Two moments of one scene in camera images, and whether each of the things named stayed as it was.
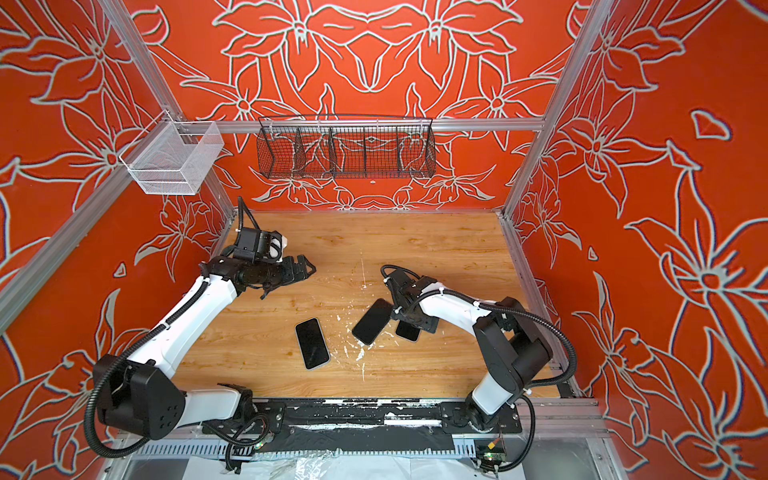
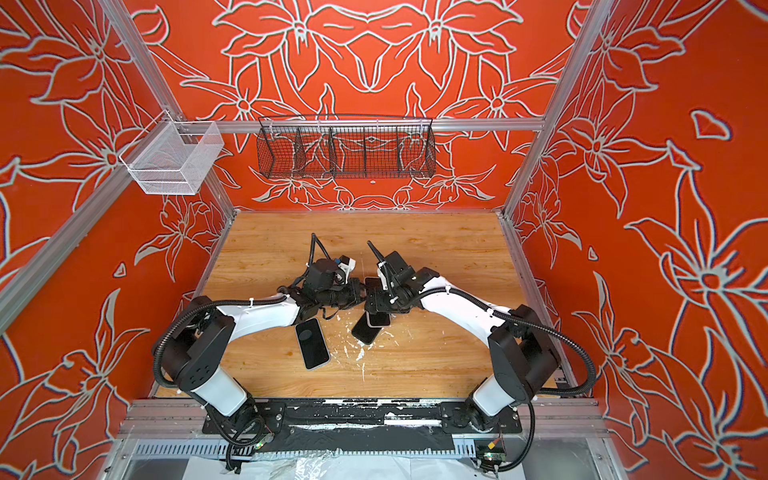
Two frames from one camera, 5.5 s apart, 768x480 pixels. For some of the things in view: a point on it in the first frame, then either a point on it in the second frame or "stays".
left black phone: x=312 y=343 stays
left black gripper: x=292 y=274 -> x=355 y=292
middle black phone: x=373 y=323 stays
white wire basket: x=173 y=157 stays
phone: x=408 y=331 -> x=376 y=320
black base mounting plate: x=375 y=424 stays
